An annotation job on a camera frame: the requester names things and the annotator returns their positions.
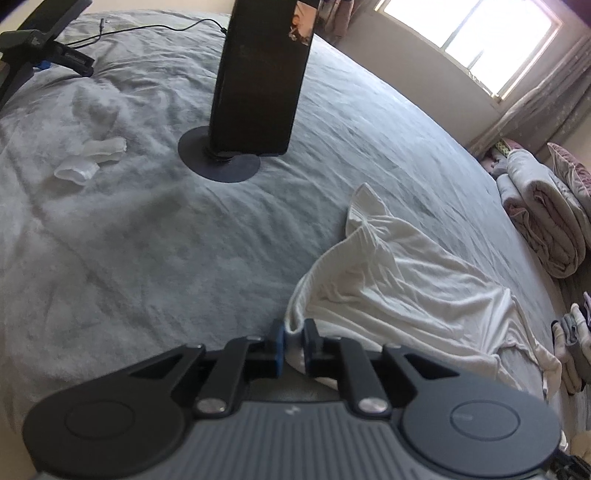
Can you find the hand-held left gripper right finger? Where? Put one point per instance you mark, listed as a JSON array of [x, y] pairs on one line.
[[308, 346]]

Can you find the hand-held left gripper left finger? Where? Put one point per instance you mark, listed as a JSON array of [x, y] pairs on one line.
[[278, 344]]

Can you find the white cotton garment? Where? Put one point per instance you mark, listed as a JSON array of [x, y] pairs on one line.
[[392, 277]]

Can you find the grey bed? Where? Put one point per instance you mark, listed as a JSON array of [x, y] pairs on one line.
[[161, 254]]

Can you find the black phone stand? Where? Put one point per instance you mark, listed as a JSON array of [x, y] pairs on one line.
[[258, 83]]

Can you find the folded grey pink quilt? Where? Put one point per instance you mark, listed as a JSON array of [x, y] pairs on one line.
[[540, 217]]

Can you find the grey folded garment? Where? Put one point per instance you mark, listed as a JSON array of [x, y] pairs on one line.
[[576, 334]]

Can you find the pink grey pillow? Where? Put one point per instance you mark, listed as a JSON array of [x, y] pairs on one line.
[[572, 168]]

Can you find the grey patterned curtain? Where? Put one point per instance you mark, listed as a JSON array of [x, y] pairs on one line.
[[540, 101], [360, 18]]

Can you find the window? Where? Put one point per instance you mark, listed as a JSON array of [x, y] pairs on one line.
[[471, 41]]

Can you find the black tripod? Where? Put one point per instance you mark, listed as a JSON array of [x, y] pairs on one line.
[[27, 39]]

